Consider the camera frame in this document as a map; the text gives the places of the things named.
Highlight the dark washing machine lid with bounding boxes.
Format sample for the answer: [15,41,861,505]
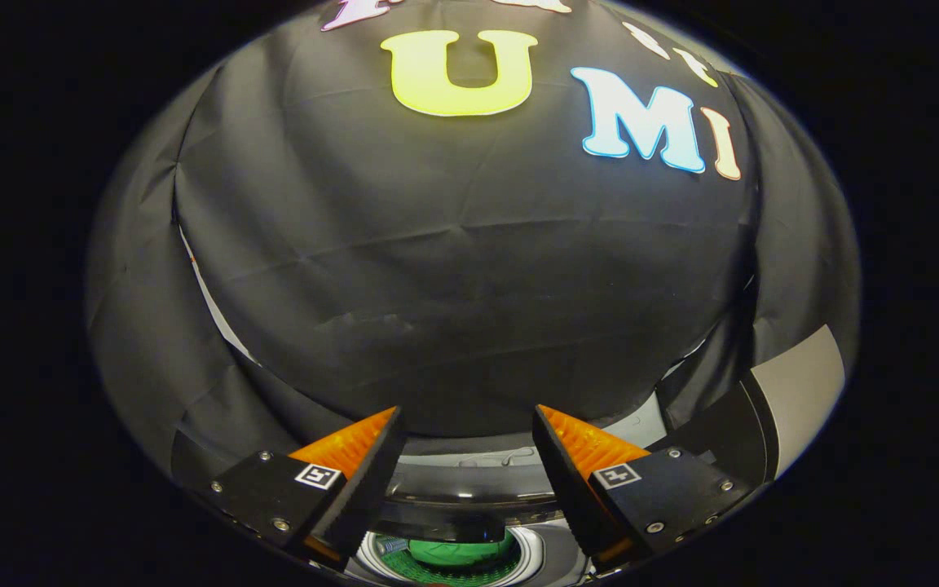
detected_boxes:
[380,432,576,545]

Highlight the green polo shirt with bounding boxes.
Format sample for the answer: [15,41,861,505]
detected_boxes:
[408,534,515,569]

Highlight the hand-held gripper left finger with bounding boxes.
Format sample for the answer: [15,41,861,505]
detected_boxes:
[184,406,407,572]

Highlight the beige cabinet with dark frame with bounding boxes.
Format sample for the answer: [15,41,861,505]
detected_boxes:
[657,324,847,490]

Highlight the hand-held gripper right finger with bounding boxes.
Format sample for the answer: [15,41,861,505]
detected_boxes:
[531,404,764,576]

